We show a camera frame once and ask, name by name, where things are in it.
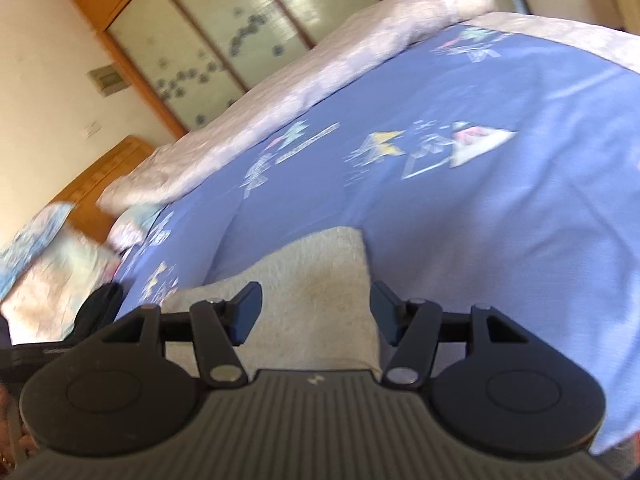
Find wooden headboard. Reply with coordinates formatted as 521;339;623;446
52;136;154;243

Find light floral pillow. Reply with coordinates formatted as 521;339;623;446
106;204;165;254

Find pastel patterned folded blanket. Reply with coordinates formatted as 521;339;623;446
1;202;120;344

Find light grey sweatpants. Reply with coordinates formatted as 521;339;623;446
160;226;381;376

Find blue patterned bed sheet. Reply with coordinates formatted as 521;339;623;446
118;24;639;452

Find black folded garment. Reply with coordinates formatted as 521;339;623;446
64;282;125;342

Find wooden frosted glass wardrobe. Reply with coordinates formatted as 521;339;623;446
72;0;380;138

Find pale pink quilted comforter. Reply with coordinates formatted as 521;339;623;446
96;0;639;217

